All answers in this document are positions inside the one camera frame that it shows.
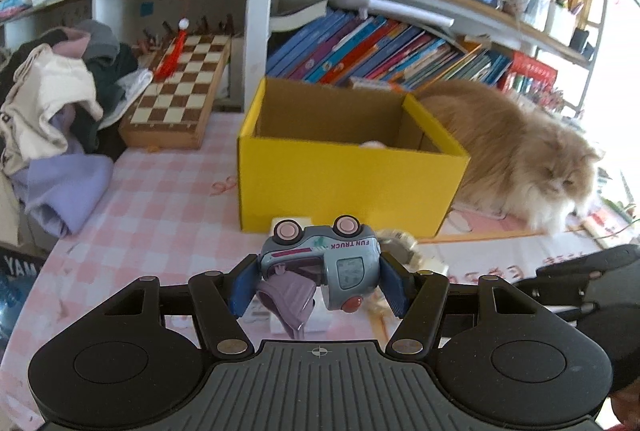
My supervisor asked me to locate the wooden chess board box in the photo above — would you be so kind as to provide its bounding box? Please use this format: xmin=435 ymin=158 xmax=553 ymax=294
xmin=119 ymin=34 xmax=231 ymax=149

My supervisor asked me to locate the pink checkered tablecloth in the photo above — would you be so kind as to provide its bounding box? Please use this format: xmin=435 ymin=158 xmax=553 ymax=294
xmin=1 ymin=112 xmax=600 ymax=430

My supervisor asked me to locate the row of leaning books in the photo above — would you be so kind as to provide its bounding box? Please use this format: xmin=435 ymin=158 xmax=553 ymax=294
xmin=266 ymin=8 xmax=512 ymax=91

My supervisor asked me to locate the red tassel ornament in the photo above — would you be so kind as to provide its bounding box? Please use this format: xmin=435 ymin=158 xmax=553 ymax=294
xmin=154 ymin=17 xmax=190 ymax=82

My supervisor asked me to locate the orange fluffy cat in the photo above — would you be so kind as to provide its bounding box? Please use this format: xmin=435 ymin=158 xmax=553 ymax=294
xmin=420 ymin=80 xmax=601 ymax=235

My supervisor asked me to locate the blue toy truck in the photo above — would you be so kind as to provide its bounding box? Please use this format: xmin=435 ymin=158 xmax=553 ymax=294
xmin=256 ymin=214 xmax=382 ymax=340

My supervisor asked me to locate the cream wrist watch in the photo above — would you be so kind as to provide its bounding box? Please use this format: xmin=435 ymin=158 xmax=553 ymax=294
xmin=376 ymin=229 xmax=423 ymax=266

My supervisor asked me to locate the small white charger cube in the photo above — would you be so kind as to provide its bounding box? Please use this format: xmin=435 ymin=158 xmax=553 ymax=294
xmin=419 ymin=258 xmax=449 ymax=278

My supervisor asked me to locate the yellow cardboard box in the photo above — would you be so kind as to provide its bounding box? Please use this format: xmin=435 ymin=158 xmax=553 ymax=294
xmin=238 ymin=78 xmax=470 ymax=238

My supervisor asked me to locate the white desk lamp bar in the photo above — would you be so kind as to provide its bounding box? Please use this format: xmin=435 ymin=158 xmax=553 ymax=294
xmin=333 ymin=0 xmax=454 ymax=28

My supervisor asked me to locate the large white charger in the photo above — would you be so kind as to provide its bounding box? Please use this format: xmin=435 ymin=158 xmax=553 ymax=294
xmin=240 ymin=295 xmax=331 ymax=338

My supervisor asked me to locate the pile of clothes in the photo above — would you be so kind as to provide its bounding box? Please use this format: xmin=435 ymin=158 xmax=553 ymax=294
xmin=1 ymin=19 xmax=152 ymax=246

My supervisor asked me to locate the red book box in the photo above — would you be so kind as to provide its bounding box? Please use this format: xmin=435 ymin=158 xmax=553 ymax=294
xmin=498 ymin=50 xmax=558 ymax=95

